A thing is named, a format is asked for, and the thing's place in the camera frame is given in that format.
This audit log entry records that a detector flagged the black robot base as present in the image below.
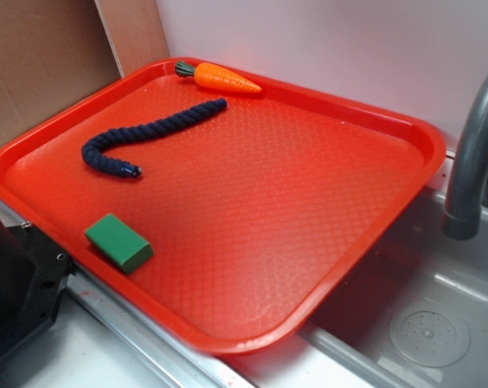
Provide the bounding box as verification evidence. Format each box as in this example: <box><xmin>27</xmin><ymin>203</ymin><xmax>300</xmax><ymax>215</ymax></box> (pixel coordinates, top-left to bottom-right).
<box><xmin>0</xmin><ymin>220</ymin><xmax>72</xmax><ymax>364</ymax></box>

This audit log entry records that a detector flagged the dark blue rope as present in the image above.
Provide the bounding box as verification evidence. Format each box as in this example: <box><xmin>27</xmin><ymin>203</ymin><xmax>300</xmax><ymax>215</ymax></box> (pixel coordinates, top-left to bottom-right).
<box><xmin>81</xmin><ymin>97</ymin><xmax>229</xmax><ymax>180</ymax></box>

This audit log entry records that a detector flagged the grey toy faucet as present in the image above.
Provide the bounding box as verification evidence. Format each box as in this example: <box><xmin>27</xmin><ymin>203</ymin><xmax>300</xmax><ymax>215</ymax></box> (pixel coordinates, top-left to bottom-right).
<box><xmin>441</xmin><ymin>75</ymin><xmax>488</xmax><ymax>240</ymax></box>

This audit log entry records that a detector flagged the orange toy carrot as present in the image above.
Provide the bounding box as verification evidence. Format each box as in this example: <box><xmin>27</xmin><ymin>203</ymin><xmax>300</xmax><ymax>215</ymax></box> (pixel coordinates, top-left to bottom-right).
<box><xmin>175</xmin><ymin>61</ymin><xmax>263</xmax><ymax>94</ymax></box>

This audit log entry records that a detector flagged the light wooden board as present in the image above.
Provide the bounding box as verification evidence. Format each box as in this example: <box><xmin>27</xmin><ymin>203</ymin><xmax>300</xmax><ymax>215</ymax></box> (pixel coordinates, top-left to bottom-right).
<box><xmin>95</xmin><ymin>0</ymin><xmax>170</xmax><ymax>77</ymax></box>

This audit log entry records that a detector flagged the grey toy sink basin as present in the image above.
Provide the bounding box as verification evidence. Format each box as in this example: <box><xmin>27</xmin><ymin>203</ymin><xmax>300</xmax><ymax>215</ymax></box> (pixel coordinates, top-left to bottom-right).
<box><xmin>227</xmin><ymin>150</ymin><xmax>488</xmax><ymax>388</ymax></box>

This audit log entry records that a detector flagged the green rectangular block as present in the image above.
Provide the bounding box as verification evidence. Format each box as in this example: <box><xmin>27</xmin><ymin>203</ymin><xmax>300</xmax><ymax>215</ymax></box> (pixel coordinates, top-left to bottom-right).
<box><xmin>85</xmin><ymin>213</ymin><xmax>154</xmax><ymax>275</ymax></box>

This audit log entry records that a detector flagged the red plastic tray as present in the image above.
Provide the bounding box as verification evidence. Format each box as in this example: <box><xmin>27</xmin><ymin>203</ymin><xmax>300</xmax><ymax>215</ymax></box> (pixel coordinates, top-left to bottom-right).
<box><xmin>0</xmin><ymin>60</ymin><xmax>446</xmax><ymax>355</ymax></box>

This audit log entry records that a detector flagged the brown cardboard panel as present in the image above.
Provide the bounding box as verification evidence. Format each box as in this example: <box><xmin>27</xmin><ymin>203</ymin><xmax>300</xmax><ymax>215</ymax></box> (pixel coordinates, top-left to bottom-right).
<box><xmin>0</xmin><ymin>1</ymin><xmax>120</xmax><ymax>147</ymax></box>

